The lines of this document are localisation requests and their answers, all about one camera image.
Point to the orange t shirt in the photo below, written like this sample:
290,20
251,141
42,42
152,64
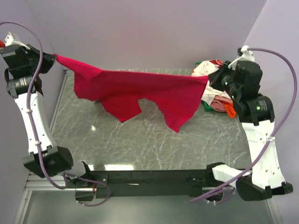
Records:
229,107

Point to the magenta red t shirt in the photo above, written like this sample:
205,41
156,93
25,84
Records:
177,97

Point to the pink t shirt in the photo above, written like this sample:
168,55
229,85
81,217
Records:
218,103

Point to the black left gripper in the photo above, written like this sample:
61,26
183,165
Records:
48,60

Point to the green plastic laundry basket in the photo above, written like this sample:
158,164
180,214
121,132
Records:
207,108

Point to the black base beam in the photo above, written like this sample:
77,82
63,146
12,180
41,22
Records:
192,183

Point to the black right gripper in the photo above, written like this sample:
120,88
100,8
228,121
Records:
215,77

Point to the red white printed t shirt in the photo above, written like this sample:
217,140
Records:
217,62

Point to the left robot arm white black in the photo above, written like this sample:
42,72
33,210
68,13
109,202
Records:
45,156

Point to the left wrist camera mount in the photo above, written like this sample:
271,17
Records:
13,39

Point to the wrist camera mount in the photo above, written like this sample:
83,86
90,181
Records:
244,54
13,39

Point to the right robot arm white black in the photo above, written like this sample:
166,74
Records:
256,115

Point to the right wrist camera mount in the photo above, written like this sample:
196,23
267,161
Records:
244,54

